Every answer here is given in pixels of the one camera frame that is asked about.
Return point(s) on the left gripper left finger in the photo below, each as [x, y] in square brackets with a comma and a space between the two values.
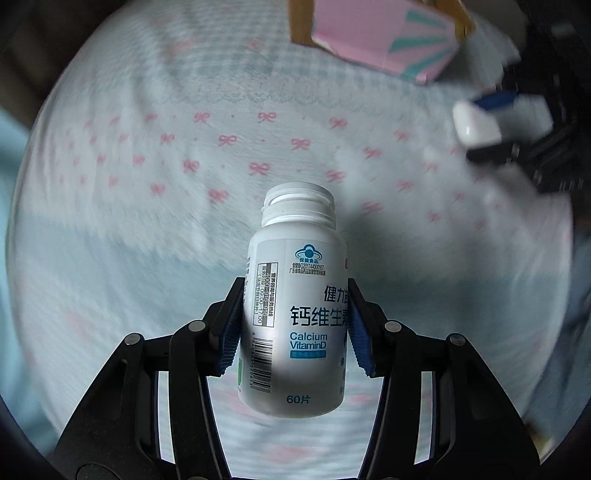
[148, 413]

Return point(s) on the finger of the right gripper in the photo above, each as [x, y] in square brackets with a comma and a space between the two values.
[519, 116]
[505, 153]

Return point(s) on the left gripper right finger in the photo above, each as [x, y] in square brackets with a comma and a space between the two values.
[442, 413]

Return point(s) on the white earbuds case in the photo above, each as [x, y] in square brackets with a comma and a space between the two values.
[474, 126]

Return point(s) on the white vitamin bottle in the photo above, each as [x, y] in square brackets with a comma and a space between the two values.
[292, 360]

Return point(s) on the pink cardboard box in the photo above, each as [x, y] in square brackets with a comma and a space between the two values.
[415, 40]

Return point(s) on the patterned bed sheet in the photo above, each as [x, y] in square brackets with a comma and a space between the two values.
[147, 166]

